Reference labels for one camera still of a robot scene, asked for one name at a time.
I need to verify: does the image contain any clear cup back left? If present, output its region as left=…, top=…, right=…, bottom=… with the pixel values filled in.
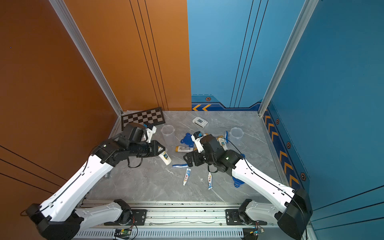
left=161, top=125, right=175, bottom=147

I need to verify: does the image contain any white lotion bottle horizontal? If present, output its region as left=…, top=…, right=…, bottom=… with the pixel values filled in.
left=175, top=146, right=194, bottom=153

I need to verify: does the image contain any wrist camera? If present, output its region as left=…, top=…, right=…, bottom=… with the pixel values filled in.
left=191, top=131, right=204, bottom=153
left=142, top=124, right=157, bottom=143

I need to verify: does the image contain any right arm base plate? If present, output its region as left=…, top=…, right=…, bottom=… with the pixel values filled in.
left=225, top=209, right=271, bottom=226

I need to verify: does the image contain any black white checkerboard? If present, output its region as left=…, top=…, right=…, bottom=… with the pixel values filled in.
left=121, top=107, right=166, bottom=130

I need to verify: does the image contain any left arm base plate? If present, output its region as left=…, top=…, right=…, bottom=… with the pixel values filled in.
left=104, top=209, right=148, bottom=226

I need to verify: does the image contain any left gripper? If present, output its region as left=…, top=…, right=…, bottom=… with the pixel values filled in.
left=129, top=139, right=167, bottom=158

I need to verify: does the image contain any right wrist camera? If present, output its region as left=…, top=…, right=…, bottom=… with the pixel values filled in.
left=191, top=131, right=204, bottom=153

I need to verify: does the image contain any toothpaste tube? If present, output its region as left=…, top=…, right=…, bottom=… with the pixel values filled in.
left=183, top=168, right=191, bottom=186
left=208, top=172, right=213, bottom=190

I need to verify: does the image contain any silver metal cylinder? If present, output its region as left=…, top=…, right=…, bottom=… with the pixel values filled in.
left=103, top=171, right=111, bottom=179

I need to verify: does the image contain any aluminium rail frame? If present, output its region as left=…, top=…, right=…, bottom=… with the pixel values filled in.
left=68, top=200, right=319, bottom=240

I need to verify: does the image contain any left green circuit board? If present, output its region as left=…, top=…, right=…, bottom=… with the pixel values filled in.
left=114, top=229, right=132, bottom=240

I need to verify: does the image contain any green circuit board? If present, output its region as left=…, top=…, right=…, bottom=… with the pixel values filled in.
left=114, top=229, right=132, bottom=240
left=242, top=228, right=265, bottom=240

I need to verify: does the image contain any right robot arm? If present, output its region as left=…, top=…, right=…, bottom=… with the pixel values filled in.
left=184, top=132, right=313, bottom=240

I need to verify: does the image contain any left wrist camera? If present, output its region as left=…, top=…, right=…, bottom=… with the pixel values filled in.
left=142, top=124, right=157, bottom=143

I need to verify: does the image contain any clear cup right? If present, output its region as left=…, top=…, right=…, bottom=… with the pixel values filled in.
left=229, top=127, right=244, bottom=146

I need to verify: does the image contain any white bottle upright right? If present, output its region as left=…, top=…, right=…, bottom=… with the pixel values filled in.
left=217, top=136, right=228, bottom=151

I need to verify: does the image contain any clear cup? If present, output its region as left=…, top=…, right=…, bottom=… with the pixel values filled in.
left=229, top=127, right=244, bottom=146
left=161, top=125, right=175, bottom=147

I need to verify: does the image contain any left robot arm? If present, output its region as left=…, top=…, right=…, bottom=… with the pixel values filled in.
left=26, top=139, right=166, bottom=240

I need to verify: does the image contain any right green circuit board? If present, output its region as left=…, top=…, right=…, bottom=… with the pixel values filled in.
left=242, top=228, right=265, bottom=240

